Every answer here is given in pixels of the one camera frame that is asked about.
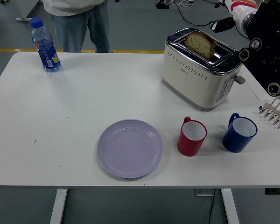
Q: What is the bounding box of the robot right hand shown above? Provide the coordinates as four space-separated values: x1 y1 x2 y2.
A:
209 0 259 33

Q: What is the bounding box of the bread slice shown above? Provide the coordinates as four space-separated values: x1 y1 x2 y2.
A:
183 30 217 60

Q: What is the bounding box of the lilac round plate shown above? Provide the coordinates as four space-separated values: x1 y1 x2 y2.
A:
97 119 164 179

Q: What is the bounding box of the black power strip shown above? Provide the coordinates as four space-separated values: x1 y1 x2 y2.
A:
155 0 170 9

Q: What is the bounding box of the cream and chrome toaster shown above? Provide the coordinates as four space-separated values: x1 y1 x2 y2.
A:
160 27 247 112

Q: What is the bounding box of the metal toast rack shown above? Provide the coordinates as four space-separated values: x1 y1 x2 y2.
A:
258 97 280 129

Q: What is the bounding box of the blue mug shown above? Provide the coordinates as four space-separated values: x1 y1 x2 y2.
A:
222 113 258 154

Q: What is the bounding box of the red mug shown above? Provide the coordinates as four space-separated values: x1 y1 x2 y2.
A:
177 116 208 157

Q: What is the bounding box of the person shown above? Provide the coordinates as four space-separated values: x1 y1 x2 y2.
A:
43 0 113 53

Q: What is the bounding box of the clear bottle with blue cap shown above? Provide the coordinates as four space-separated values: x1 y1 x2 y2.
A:
29 17 62 73

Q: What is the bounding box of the white table leg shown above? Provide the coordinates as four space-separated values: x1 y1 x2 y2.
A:
220 188 240 224
49 188 68 224

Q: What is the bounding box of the yellow floor tape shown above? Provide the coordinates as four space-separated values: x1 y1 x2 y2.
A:
0 48 165 54

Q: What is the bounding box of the clear under-table bracket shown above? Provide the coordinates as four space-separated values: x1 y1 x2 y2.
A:
195 188 216 196

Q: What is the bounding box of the black under-table cable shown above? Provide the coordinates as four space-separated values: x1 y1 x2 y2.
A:
209 189 217 224

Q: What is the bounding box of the white desk frame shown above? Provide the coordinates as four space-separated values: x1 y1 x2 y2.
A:
15 0 45 23

